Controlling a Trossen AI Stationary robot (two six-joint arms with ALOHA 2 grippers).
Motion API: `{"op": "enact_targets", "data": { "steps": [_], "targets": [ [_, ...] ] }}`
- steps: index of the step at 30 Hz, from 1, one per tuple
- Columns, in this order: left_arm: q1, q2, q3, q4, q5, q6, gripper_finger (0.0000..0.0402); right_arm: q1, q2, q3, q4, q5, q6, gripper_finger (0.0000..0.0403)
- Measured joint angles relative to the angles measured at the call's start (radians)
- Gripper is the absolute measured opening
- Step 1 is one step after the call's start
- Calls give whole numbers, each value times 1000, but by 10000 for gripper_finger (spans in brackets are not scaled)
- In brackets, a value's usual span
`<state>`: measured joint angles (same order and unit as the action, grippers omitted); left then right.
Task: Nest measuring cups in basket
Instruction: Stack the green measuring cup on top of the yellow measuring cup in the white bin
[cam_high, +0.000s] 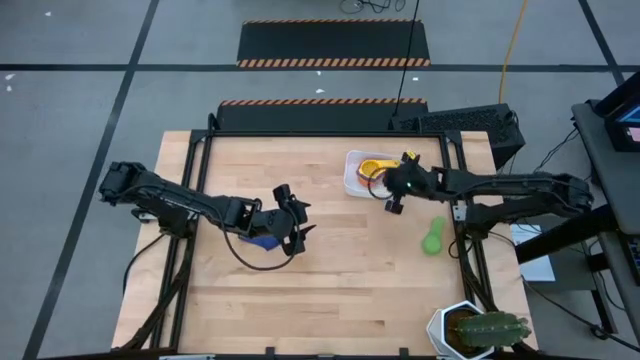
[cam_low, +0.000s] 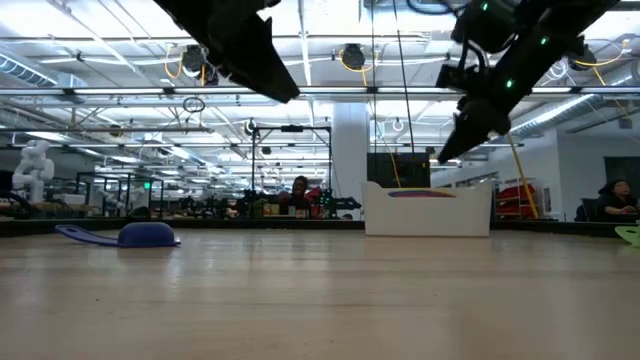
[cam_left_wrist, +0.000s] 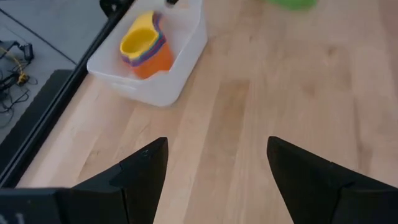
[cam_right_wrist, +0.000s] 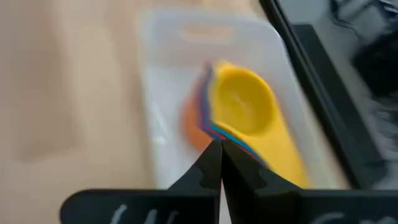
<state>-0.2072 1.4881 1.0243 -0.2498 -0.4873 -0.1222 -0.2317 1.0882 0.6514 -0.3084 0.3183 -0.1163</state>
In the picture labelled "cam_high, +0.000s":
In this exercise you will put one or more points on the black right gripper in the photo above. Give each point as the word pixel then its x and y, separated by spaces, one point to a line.
pixel 420 182

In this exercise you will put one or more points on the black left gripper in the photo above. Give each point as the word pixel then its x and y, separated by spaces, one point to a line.
pixel 280 225

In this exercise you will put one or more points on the yellow measuring cup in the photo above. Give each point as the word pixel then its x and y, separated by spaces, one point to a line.
pixel 372 167

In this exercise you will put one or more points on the white plastic basket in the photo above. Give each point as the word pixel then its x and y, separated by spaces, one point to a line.
pixel 352 189

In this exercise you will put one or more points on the navy measuring cup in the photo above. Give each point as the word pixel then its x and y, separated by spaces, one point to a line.
pixel 265 243

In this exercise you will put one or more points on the green measuring cup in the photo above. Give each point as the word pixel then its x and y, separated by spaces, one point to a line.
pixel 432 245

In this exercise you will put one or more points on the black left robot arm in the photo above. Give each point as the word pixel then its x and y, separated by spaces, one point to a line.
pixel 175 200

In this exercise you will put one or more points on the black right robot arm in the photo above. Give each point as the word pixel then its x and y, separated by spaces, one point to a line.
pixel 515 187

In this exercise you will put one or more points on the yellow tape tag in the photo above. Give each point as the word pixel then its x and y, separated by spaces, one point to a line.
pixel 411 155

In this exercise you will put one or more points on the black hazard-striped floor ramp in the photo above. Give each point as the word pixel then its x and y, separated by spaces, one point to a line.
pixel 330 42
pixel 320 117

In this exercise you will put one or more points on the black perforated computer case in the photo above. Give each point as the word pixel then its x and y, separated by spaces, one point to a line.
pixel 480 125

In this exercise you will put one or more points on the white hexagonal planter pot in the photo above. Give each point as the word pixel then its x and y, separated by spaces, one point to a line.
pixel 436 327

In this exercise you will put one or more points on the black stand beam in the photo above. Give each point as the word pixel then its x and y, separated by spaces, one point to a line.
pixel 550 245

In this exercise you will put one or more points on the white paper sheet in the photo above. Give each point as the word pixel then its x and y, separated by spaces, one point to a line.
pixel 540 270

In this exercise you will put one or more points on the green cactus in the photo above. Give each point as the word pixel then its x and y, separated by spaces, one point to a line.
pixel 492 330

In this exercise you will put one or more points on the grey side desk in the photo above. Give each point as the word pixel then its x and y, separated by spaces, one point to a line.
pixel 612 180

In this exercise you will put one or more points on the black monitor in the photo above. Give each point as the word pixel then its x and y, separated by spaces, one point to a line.
pixel 612 130

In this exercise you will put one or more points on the black aluminium table frame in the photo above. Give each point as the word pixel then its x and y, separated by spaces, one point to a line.
pixel 320 134

